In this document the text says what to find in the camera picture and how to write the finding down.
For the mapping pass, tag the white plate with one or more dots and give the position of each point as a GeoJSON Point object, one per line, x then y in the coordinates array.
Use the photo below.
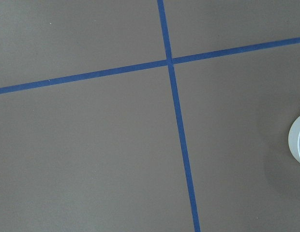
{"type": "Point", "coordinates": [294, 139]}

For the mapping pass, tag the crosswise blue tape strip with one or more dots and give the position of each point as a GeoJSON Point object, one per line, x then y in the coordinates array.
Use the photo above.
{"type": "Point", "coordinates": [148, 65]}

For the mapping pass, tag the long blue tape strip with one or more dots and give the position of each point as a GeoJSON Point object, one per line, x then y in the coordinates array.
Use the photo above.
{"type": "Point", "coordinates": [178, 114]}

